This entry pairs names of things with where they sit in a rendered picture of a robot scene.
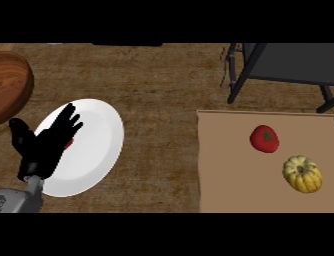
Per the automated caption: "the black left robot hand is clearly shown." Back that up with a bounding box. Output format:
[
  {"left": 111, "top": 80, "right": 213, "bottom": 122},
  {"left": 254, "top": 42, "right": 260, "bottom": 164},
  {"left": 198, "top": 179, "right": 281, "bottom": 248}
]
[{"left": 8, "top": 102, "right": 85, "bottom": 180}]

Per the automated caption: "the tan rectangular tray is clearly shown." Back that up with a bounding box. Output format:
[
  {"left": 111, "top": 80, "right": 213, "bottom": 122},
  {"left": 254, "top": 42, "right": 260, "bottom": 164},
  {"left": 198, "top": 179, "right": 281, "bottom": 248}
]
[{"left": 195, "top": 109, "right": 334, "bottom": 214}]

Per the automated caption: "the yellow ribbed squash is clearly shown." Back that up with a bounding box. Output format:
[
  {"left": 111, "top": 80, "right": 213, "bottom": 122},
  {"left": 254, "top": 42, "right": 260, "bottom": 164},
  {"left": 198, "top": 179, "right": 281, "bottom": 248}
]
[{"left": 281, "top": 154, "right": 324, "bottom": 194}]

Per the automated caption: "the black tiered shelf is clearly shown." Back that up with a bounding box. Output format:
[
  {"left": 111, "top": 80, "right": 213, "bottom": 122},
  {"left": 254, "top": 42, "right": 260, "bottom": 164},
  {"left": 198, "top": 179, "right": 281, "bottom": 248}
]
[{"left": 220, "top": 42, "right": 334, "bottom": 114}]

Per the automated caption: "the white oval plate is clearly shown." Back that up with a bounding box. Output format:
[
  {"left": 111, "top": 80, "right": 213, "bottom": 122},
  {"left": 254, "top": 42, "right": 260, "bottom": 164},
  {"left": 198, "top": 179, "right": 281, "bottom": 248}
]
[{"left": 33, "top": 98, "right": 126, "bottom": 198}]

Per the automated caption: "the red tomato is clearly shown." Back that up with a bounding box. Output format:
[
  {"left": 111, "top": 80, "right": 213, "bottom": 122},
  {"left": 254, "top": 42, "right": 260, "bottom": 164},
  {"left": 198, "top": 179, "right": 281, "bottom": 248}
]
[{"left": 248, "top": 124, "right": 281, "bottom": 154}]

